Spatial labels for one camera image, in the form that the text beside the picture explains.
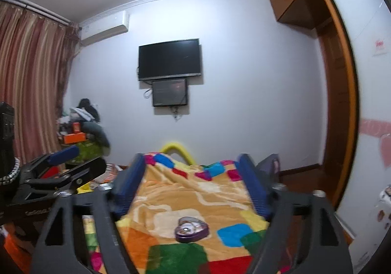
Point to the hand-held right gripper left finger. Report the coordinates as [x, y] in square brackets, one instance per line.
[131, 182]

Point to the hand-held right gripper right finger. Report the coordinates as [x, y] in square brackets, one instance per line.
[253, 182]

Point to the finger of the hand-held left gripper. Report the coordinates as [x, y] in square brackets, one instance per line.
[64, 154]
[87, 171]

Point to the purple heart-shaped tin box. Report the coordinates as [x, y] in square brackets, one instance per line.
[192, 232]

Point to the yellow printed blanket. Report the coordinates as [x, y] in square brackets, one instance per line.
[84, 187]

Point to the orange cardboard box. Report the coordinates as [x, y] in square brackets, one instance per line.
[74, 138]

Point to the green patterned cloth cover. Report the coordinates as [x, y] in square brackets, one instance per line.
[90, 150]

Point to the grey bag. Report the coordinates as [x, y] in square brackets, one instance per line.
[268, 167]

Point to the striped patterned quilt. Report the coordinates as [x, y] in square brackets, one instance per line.
[110, 173]

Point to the small red box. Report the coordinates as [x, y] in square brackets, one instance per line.
[76, 127]

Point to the pile of clothes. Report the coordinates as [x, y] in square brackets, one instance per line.
[88, 115]

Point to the colourful checked blanket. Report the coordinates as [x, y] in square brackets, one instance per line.
[189, 194]

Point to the striped brown curtain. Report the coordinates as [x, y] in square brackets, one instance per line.
[30, 78]

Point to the brown wooden door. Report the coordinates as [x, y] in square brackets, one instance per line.
[334, 109]

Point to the white air conditioner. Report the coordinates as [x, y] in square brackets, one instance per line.
[104, 29]

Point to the white and red sticker label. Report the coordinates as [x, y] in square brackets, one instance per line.
[379, 44]

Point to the yellow padded bed rail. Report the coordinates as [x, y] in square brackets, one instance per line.
[174, 147]

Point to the small black wall monitor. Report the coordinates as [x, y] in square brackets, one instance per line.
[169, 92]

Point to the large black wall television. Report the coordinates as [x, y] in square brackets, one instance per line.
[169, 59]

